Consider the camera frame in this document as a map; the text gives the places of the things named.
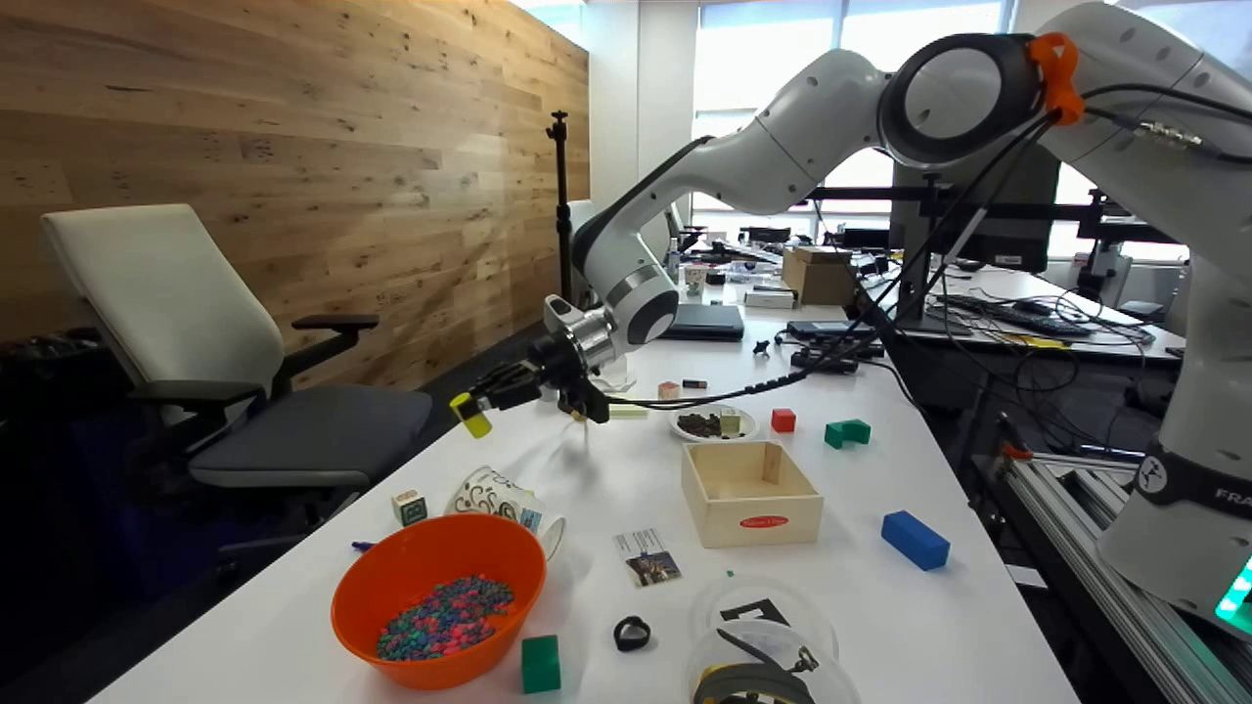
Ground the green cube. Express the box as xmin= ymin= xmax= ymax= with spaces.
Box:
xmin=522 ymin=634 xmax=565 ymax=693

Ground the closed laptop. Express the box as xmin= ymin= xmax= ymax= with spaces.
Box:
xmin=667 ymin=304 xmax=744 ymax=339

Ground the pale yellow block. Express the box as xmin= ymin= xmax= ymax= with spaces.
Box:
xmin=612 ymin=402 xmax=648 ymax=423

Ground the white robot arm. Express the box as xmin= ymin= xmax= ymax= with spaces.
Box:
xmin=450 ymin=6 xmax=1252 ymax=634

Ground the blue block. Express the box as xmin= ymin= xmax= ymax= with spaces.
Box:
xmin=880 ymin=513 xmax=952 ymax=570

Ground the small wooden cube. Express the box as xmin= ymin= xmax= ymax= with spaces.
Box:
xmin=390 ymin=494 xmax=431 ymax=530

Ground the wooden box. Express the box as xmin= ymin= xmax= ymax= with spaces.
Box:
xmin=681 ymin=441 xmax=824 ymax=549

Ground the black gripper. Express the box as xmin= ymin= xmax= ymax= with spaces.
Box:
xmin=450 ymin=292 xmax=618 ymax=423

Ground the metal rail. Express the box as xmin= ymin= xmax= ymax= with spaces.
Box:
xmin=998 ymin=453 xmax=1252 ymax=704

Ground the green arch block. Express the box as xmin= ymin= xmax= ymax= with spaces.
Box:
xmin=824 ymin=418 xmax=874 ymax=450

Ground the small round pink object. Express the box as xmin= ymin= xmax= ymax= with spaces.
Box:
xmin=656 ymin=380 xmax=681 ymax=398

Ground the patterned mug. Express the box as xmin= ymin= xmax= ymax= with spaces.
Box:
xmin=445 ymin=466 xmax=567 ymax=557

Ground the red cube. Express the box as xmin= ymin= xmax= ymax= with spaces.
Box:
xmin=770 ymin=408 xmax=797 ymax=436

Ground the black tape ring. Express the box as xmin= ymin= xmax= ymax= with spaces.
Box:
xmin=612 ymin=611 xmax=656 ymax=656

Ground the black tripod pole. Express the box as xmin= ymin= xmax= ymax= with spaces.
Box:
xmin=543 ymin=110 xmax=574 ymax=299

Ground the white office chair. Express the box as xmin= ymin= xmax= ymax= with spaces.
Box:
xmin=43 ymin=205 xmax=434 ymax=491

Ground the orange bowl with beads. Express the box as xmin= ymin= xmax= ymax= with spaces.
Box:
xmin=330 ymin=513 xmax=548 ymax=693

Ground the black device on table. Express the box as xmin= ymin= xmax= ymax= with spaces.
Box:
xmin=781 ymin=320 xmax=886 ymax=375

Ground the white plate with food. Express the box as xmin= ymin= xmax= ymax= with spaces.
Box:
xmin=669 ymin=402 xmax=755 ymax=441

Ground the small printed card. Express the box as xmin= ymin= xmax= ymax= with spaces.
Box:
xmin=613 ymin=530 xmax=681 ymax=587

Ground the clear lid with tape roll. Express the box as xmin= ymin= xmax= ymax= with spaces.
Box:
xmin=686 ymin=578 xmax=861 ymax=704

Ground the wooden crate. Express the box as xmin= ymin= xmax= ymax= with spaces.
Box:
xmin=781 ymin=248 xmax=854 ymax=304

